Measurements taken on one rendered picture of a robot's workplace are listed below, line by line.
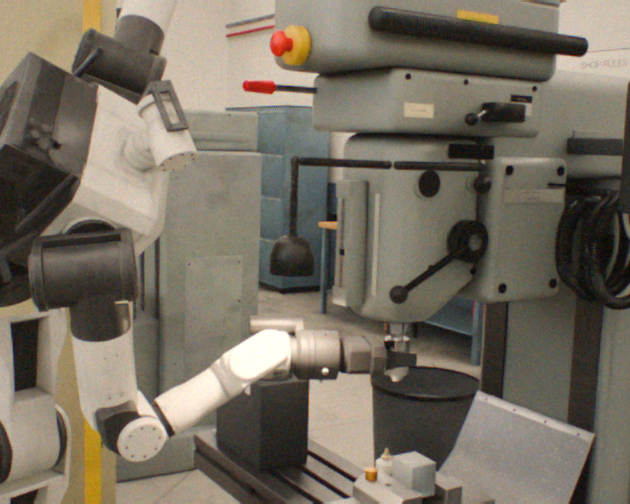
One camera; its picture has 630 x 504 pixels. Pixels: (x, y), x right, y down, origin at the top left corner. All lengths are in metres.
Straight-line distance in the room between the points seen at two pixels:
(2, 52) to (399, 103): 1.86
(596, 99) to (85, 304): 0.98
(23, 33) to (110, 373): 1.82
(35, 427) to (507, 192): 0.98
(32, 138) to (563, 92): 0.91
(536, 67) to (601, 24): 5.13
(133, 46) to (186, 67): 9.60
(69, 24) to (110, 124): 1.62
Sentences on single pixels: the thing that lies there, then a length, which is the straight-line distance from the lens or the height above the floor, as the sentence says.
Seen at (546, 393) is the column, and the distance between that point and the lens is 1.75.
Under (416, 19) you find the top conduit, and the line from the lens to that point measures 1.25.
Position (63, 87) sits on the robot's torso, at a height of 1.68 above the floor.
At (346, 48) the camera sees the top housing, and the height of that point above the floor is 1.75.
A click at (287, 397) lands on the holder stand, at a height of 1.07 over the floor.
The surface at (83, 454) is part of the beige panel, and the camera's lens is 3.19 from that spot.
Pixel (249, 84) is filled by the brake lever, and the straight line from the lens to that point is 1.38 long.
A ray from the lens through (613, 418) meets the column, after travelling 1.69.
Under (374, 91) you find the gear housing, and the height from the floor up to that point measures 1.69.
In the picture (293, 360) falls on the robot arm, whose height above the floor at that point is 1.24.
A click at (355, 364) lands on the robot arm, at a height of 1.23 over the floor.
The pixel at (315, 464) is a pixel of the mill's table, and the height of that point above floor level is 0.92.
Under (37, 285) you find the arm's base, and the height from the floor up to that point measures 1.40.
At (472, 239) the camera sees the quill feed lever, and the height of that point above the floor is 1.46.
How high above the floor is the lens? 1.61
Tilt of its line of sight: 7 degrees down
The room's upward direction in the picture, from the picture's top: 2 degrees clockwise
